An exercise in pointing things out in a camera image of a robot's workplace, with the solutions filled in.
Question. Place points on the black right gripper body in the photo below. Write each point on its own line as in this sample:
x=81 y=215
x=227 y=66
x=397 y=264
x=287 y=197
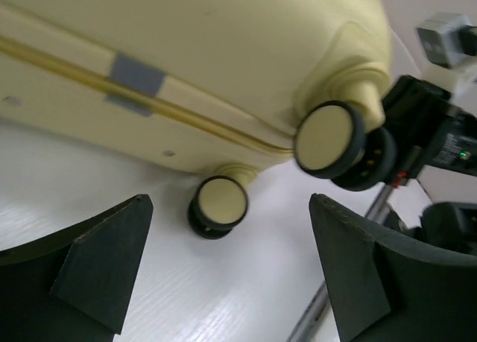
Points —
x=427 y=129

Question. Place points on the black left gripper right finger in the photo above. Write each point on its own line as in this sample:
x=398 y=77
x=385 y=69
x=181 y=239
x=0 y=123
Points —
x=386 y=285

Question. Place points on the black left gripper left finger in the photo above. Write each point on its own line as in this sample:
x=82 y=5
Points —
x=75 y=284

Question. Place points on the yellow hard-shell suitcase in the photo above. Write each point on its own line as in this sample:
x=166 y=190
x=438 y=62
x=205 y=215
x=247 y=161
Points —
x=222 y=88

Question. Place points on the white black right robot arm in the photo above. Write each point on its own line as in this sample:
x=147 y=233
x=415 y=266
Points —
x=449 y=225

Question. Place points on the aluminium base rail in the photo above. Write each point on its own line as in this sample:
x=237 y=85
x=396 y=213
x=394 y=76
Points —
x=378 y=211

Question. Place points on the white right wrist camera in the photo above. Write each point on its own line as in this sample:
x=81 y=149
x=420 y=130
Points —
x=449 y=44

